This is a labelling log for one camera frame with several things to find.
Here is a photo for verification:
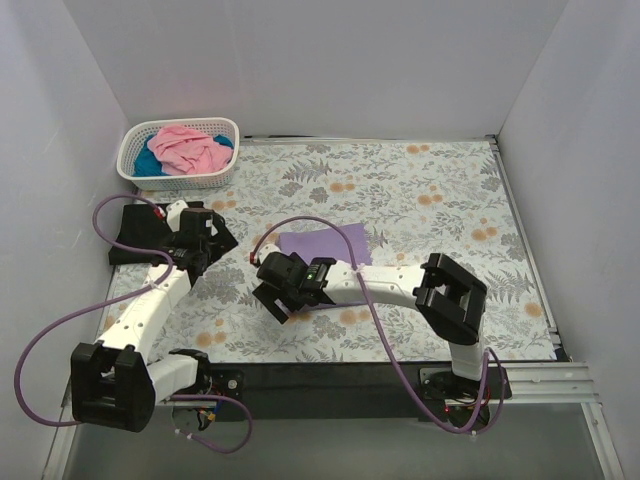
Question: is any purple t-shirt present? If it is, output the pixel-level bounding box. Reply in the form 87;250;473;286
277;223;372;265

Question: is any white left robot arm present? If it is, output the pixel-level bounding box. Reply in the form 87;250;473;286
70;207;238;432

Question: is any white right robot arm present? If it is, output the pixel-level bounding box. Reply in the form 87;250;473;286
250;246;489;398

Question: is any teal t-shirt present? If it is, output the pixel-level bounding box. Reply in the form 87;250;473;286
132;135;234;177

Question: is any white plastic laundry basket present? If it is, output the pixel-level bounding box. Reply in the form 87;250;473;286
116;117;240;191

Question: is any pink t-shirt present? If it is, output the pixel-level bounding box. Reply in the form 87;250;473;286
147;125;234;176

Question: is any floral patterned tablecloth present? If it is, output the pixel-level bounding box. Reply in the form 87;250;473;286
93;139;561;365

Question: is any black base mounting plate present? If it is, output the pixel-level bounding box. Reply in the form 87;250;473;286
154;362;514;424

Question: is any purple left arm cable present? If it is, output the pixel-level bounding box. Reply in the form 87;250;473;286
13;194;254;455

